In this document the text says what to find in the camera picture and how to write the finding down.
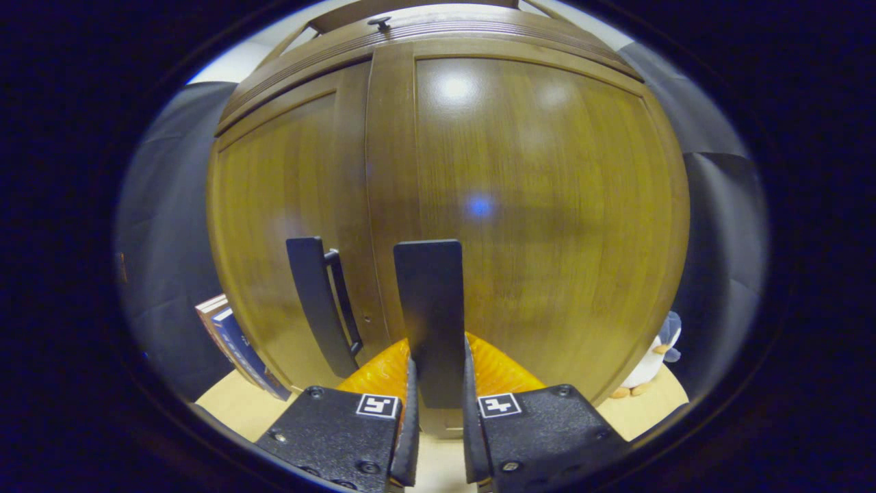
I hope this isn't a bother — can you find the wooden double-door shoe cabinet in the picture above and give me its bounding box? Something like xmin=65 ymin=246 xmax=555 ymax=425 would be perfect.
xmin=207 ymin=0 xmax=691 ymax=439

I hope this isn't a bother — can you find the penguin plush toy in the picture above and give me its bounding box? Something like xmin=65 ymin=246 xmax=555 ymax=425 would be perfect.
xmin=611 ymin=312 xmax=683 ymax=399

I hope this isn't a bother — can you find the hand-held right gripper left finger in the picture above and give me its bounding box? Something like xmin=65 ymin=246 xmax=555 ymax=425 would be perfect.
xmin=255 ymin=336 xmax=420 ymax=492

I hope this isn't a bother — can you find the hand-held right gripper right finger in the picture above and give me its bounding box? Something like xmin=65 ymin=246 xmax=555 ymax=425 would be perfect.
xmin=462 ymin=332 xmax=630 ymax=492

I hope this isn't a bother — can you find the black cabinet door handle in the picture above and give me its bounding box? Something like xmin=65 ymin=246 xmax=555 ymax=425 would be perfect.
xmin=286 ymin=236 xmax=364 ymax=379
xmin=394 ymin=239 xmax=467 ymax=409

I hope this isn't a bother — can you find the wooden cabinet drawer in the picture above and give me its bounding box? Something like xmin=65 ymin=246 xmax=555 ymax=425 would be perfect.
xmin=218 ymin=2 xmax=644 ymax=136

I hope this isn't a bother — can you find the wooden shoe cabinet door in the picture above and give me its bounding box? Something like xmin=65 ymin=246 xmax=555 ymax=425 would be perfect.
xmin=365 ymin=38 xmax=691 ymax=439
xmin=207 ymin=63 xmax=391 ymax=391

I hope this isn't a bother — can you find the maroon book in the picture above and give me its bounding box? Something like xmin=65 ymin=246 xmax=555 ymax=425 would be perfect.
xmin=195 ymin=294 xmax=274 ymax=391

